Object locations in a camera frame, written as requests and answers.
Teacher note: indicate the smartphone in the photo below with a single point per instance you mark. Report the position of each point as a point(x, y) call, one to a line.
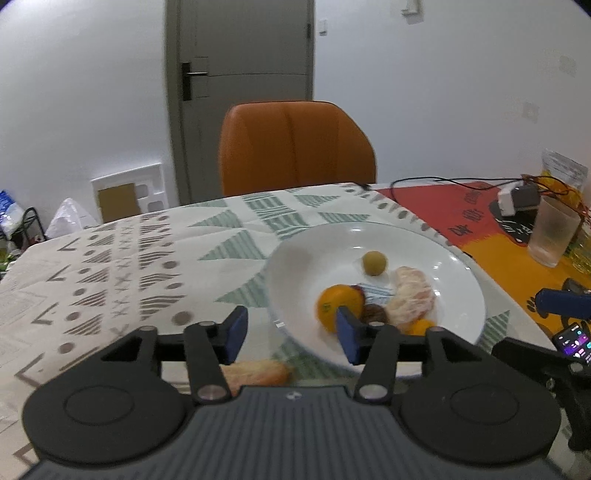
point(575, 342)

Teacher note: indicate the white foam packaging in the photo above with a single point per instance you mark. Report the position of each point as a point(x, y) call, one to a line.
point(147, 184)

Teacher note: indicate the white and grey charger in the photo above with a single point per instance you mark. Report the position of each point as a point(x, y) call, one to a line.
point(517, 199)

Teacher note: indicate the blue plastic bag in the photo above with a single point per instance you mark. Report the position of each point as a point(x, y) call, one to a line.
point(10, 212)

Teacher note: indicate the yellow-green round fruit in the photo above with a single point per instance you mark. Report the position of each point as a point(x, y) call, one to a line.
point(374, 263)

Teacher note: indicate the small peeled pomelo segment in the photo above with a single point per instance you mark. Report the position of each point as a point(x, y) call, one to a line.
point(258, 371)

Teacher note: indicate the red and orange table mat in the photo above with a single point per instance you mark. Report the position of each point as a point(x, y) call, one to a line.
point(489, 244)

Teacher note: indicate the white light switch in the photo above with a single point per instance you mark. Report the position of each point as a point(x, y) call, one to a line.
point(410, 5)

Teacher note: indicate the black metal rack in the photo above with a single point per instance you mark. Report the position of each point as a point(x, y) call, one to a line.
point(32, 226)

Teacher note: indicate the small red fruit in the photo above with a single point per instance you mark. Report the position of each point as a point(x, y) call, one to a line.
point(358, 290)

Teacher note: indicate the large orange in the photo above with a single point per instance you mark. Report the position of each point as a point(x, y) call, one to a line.
point(337, 304)

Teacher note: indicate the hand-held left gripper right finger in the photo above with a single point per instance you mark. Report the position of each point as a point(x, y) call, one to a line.
point(347, 334)

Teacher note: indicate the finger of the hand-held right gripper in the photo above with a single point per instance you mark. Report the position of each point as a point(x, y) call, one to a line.
point(558, 302)
point(526, 353)

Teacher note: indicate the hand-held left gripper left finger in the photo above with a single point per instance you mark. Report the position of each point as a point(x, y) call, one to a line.
point(236, 330)

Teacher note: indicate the large peeled pomelo segment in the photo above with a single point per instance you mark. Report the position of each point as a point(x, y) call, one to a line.
point(413, 293)

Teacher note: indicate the clear plastic bag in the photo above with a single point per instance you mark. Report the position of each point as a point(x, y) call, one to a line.
point(69, 219)

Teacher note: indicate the grey door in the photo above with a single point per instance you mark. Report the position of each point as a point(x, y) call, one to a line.
point(240, 92)

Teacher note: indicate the frosted plastic cup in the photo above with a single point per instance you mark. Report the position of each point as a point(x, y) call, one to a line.
point(553, 230)

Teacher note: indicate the dark brown wrinkled fruit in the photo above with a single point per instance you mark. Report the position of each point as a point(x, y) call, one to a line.
point(375, 313)

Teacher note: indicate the small orange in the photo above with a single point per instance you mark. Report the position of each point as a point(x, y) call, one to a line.
point(422, 326)

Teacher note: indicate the white ceramic plate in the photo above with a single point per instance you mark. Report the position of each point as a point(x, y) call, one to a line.
point(323, 258)

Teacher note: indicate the small white wall switch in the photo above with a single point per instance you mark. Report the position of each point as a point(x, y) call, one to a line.
point(323, 26)

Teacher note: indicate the yellow snack packet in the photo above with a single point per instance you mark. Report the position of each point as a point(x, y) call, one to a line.
point(564, 168)

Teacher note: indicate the orange chair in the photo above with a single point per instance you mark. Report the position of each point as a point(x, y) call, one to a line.
point(295, 147)

